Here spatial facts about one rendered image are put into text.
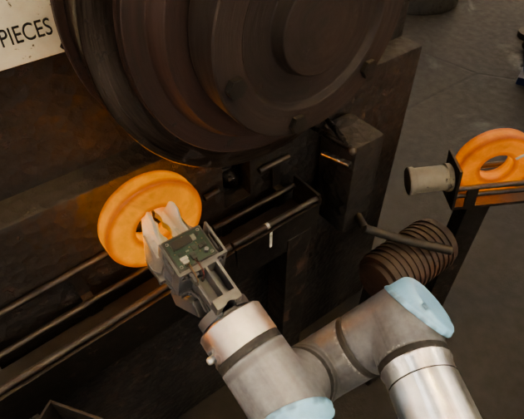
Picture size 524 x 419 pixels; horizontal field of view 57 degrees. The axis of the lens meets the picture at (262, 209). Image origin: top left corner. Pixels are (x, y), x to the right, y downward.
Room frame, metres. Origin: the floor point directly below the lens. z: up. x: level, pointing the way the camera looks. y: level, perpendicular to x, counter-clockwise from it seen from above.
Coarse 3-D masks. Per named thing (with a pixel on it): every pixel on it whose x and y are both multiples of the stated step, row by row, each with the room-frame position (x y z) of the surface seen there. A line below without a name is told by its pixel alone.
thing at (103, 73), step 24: (72, 0) 0.45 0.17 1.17; (96, 0) 0.46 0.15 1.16; (72, 24) 0.48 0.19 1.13; (96, 24) 0.45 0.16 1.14; (96, 48) 0.45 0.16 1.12; (96, 72) 0.44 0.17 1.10; (120, 72) 0.46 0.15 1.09; (120, 96) 0.46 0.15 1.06; (120, 120) 0.45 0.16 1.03; (144, 120) 0.47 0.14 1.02; (144, 144) 0.47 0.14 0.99; (168, 144) 0.48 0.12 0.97
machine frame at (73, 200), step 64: (64, 64) 0.57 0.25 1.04; (384, 64) 0.88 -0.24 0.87; (0, 128) 0.51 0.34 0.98; (64, 128) 0.55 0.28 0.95; (384, 128) 0.91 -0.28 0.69; (0, 192) 0.49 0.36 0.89; (64, 192) 0.50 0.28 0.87; (256, 192) 0.69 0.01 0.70; (384, 192) 0.94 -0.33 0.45; (0, 256) 0.42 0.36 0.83; (64, 256) 0.47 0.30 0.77; (320, 256) 0.81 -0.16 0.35; (0, 320) 0.39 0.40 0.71; (192, 320) 0.58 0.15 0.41; (128, 384) 0.47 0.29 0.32; (192, 384) 0.56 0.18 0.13
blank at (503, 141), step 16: (480, 144) 0.75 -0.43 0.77; (496, 144) 0.75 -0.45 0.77; (512, 144) 0.75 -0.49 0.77; (464, 160) 0.75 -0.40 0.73; (480, 160) 0.75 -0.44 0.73; (512, 160) 0.75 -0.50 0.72; (464, 176) 0.75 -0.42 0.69; (480, 176) 0.75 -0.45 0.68; (496, 176) 0.76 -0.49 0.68; (512, 176) 0.75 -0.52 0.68
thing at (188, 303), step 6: (174, 300) 0.41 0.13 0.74; (180, 300) 0.39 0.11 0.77; (186, 300) 0.37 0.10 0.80; (192, 300) 0.36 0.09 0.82; (198, 300) 0.36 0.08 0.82; (180, 306) 0.39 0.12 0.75; (186, 306) 0.37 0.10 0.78; (192, 306) 0.35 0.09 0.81; (198, 306) 0.35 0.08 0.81; (192, 312) 0.36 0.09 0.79; (198, 312) 0.35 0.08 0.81; (204, 312) 0.35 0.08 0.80
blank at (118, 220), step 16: (144, 176) 0.50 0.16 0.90; (160, 176) 0.51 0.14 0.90; (176, 176) 0.52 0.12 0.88; (128, 192) 0.48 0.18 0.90; (144, 192) 0.48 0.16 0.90; (160, 192) 0.49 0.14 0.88; (176, 192) 0.51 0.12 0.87; (192, 192) 0.52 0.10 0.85; (112, 208) 0.46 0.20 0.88; (128, 208) 0.46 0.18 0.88; (144, 208) 0.47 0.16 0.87; (192, 208) 0.52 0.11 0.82; (112, 224) 0.45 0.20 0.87; (128, 224) 0.46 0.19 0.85; (160, 224) 0.51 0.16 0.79; (192, 224) 0.52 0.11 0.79; (112, 240) 0.44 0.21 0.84; (128, 240) 0.45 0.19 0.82; (112, 256) 0.44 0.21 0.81; (128, 256) 0.45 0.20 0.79; (144, 256) 0.46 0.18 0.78
